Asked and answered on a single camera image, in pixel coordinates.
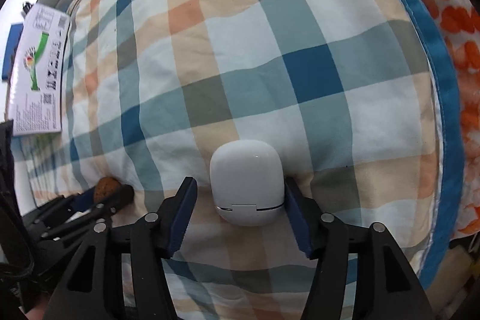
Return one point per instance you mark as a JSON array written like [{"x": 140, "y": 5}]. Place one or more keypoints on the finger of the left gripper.
[
  {"x": 57, "y": 211},
  {"x": 105, "y": 209}
]

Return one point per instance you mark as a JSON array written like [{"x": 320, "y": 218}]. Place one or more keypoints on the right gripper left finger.
[{"x": 117, "y": 273}]

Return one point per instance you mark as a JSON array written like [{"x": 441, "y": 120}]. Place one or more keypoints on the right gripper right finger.
[{"x": 386, "y": 285}]

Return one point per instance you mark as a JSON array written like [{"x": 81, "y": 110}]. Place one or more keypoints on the brown walnut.
[{"x": 105, "y": 188}]

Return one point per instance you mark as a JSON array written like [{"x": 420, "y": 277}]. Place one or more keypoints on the white earbuds case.
[{"x": 247, "y": 183}]

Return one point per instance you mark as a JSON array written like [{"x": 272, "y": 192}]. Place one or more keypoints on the open cardboard box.
[{"x": 34, "y": 98}]

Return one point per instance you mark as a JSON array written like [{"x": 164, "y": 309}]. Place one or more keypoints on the plaid tablecloth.
[{"x": 357, "y": 97}]

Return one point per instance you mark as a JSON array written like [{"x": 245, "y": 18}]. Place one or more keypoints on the orange patterned cushion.
[{"x": 458, "y": 23}]

